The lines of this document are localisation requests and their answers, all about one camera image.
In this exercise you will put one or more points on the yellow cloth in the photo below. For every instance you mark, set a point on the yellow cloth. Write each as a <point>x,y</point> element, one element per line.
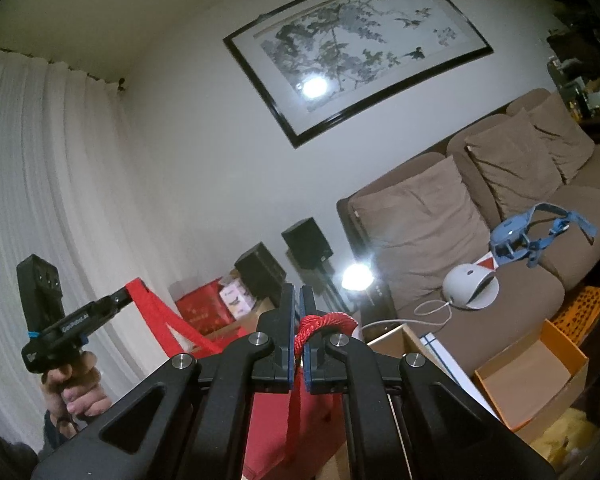
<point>570,435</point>

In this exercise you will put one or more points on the person's left hand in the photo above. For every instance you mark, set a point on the person's left hand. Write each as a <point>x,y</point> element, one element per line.
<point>75,390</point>

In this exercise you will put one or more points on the brown storage carton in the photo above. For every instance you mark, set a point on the brown storage carton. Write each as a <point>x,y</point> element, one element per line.
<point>262,310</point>

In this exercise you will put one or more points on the white dome device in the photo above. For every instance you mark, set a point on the white dome device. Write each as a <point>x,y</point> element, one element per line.
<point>467,285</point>

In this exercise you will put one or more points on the white flat box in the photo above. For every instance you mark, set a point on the white flat box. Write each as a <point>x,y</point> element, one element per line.
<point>455,365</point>

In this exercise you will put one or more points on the cluttered dark shelf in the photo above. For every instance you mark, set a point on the cluttered dark shelf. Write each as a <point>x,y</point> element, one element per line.
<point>580,85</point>

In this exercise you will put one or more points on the orange perforated crate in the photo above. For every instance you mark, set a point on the orange perforated crate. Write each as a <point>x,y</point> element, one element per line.
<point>580,310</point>

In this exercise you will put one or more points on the orange cardboard box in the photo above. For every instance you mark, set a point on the orange cardboard box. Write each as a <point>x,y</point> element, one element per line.
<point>530,380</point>

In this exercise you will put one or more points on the framed ink painting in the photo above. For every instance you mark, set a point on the framed ink painting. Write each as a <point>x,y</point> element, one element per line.
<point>360,50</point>

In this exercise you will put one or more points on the red gift bag white label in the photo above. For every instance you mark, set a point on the red gift bag white label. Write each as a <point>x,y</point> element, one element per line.
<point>160,317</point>

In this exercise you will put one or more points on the person's left forearm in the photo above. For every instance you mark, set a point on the person's left forearm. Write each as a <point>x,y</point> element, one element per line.
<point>5,452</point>

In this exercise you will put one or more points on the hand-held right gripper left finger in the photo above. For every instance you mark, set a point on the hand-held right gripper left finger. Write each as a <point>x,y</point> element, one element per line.
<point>291,320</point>

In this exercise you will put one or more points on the bright video light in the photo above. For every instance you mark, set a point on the bright video light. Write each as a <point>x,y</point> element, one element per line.
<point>357,277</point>

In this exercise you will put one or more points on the brown sofa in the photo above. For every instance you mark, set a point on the brown sofa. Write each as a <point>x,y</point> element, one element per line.
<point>530,280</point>

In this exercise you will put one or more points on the white curtain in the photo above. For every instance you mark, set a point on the white curtain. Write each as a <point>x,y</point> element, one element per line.
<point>55,185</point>

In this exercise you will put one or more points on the red gold-print gift box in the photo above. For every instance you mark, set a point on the red gold-print gift box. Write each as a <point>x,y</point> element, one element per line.
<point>202,310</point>

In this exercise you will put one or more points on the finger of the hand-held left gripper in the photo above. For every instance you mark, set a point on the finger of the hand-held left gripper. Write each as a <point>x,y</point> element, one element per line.
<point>117,300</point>

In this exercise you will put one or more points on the black speaker on stand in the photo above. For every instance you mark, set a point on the black speaker on stand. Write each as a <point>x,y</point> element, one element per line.
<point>260,267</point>
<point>307,242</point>

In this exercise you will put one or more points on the beige sofa cushion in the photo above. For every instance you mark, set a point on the beige sofa cushion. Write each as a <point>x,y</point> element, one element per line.
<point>420,230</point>
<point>515,165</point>
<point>562,135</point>

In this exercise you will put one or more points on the small white box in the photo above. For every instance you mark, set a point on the small white box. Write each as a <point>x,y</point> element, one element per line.
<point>237,300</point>

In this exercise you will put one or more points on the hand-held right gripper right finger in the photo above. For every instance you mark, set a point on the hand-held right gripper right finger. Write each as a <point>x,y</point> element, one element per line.
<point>309,305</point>

